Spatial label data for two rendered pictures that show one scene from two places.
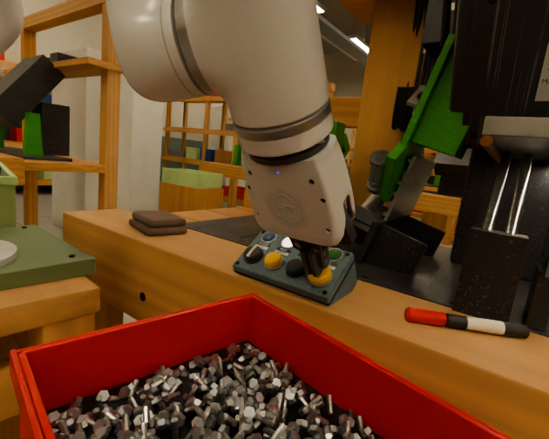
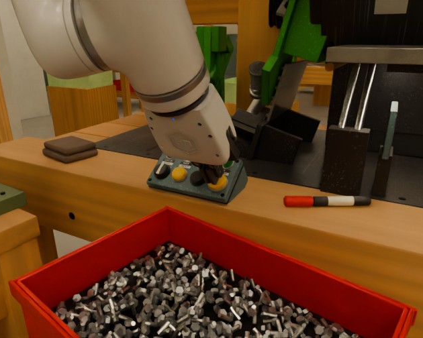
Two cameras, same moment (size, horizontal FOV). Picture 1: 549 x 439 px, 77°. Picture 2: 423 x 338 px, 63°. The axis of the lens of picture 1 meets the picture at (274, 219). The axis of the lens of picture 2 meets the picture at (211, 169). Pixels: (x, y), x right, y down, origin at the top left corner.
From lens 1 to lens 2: 0.11 m
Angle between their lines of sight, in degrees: 12
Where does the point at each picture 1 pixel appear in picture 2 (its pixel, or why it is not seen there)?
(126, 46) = (41, 48)
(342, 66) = not seen: outside the picture
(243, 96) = (139, 75)
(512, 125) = (346, 54)
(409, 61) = not seen: outside the picture
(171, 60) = (79, 55)
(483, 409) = (336, 259)
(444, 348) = (310, 223)
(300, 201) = (193, 137)
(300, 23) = (173, 21)
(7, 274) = not seen: outside the picture
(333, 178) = (215, 119)
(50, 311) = (1, 243)
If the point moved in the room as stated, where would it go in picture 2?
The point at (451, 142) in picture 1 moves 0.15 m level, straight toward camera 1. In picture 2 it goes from (314, 51) to (308, 54)
